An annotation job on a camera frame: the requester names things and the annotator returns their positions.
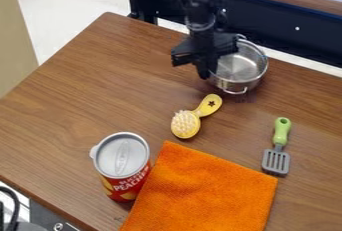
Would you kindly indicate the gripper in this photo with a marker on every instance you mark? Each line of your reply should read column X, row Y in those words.
column 222, row 45

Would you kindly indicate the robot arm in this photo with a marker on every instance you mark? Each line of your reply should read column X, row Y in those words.
column 201, row 5

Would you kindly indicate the silver pot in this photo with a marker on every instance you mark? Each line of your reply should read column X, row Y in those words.
column 244, row 69

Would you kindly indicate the yellow brush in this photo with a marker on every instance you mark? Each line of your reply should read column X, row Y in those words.
column 189, row 122

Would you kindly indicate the green and grey spatula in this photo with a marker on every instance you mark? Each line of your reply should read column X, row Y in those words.
column 278, row 151

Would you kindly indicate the orange cloth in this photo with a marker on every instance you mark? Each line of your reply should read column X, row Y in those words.
column 200, row 191

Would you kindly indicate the red can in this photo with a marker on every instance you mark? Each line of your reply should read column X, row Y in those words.
column 121, row 168

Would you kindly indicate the black metal frame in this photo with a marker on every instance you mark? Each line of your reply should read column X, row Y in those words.
column 285, row 25

